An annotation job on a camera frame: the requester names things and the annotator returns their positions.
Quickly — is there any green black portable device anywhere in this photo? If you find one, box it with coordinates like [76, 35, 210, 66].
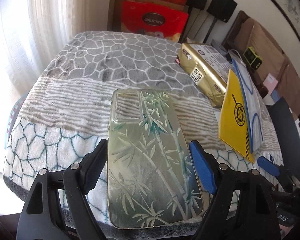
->
[243, 46, 263, 68]

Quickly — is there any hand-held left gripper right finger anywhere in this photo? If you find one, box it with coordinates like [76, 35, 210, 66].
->
[189, 140, 282, 240]

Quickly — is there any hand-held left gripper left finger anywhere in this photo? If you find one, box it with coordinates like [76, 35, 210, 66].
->
[16, 139, 109, 240]

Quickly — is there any brown sofa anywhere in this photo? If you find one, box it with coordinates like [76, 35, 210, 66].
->
[225, 11, 300, 120]

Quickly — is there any clear bamboo phone case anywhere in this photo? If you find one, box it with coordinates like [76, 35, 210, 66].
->
[107, 89, 204, 229]

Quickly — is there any grey white patterned blanket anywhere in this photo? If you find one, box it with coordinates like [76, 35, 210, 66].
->
[2, 31, 284, 230]

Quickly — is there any framed painting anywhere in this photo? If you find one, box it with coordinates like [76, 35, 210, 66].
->
[250, 0, 300, 63]

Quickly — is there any large brown cushion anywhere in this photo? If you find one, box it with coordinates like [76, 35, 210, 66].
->
[247, 21, 285, 70]

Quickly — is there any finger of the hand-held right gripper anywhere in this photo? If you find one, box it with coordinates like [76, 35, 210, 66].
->
[257, 156, 295, 188]

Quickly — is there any white curtain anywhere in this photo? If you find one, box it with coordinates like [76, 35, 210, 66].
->
[0, 0, 110, 105]

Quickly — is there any pink flat box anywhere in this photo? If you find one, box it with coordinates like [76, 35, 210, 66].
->
[263, 74, 279, 93]

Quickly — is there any red gift box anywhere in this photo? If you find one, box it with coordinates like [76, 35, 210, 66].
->
[120, 0, 190, 42]

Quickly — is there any yellow booklet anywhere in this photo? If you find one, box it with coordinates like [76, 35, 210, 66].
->
[219, 69, 255, 164]

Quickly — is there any face mask pack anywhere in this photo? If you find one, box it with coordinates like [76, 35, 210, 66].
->
[231, 57, 264, 154]

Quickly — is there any gold foil packet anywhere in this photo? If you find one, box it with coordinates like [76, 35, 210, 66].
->
[177, 43, 232, 108]

